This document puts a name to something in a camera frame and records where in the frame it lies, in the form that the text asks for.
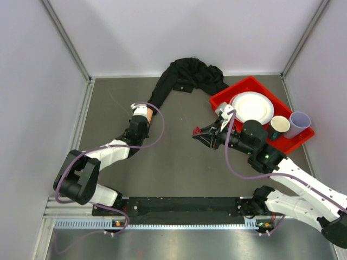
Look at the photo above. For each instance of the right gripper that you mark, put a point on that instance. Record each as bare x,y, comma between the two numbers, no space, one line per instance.
213,141

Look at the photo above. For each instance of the red nail polish bottle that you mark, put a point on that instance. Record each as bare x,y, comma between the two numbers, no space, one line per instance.
196,131

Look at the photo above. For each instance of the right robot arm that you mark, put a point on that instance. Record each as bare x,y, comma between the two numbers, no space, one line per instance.
316,204

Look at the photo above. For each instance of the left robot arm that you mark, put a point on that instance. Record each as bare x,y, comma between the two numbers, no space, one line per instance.
78,176

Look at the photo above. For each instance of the pink plate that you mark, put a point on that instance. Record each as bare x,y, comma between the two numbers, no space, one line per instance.
231,107

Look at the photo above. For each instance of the white paper plate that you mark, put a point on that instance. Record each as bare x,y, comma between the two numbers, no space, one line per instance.
252,106

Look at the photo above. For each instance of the mannequin hand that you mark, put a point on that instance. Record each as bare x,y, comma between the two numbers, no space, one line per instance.
149,114

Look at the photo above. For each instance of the black shirt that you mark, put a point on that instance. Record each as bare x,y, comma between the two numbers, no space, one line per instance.
185,75

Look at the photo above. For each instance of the dark green mug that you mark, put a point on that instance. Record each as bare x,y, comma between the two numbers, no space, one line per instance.
277,127

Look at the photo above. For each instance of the lavender plastic cup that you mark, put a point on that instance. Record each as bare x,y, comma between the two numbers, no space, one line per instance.
299,122

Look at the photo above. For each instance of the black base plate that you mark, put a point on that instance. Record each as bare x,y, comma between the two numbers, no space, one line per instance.
185,210

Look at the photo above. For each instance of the left aluminium frame post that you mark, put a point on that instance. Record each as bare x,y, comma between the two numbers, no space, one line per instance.
86,93

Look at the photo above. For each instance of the aluminium frame post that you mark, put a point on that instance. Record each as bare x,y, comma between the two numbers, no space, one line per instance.
322,7
86,93

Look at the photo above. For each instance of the right aluminium frame post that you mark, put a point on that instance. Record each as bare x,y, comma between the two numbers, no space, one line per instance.
322,7

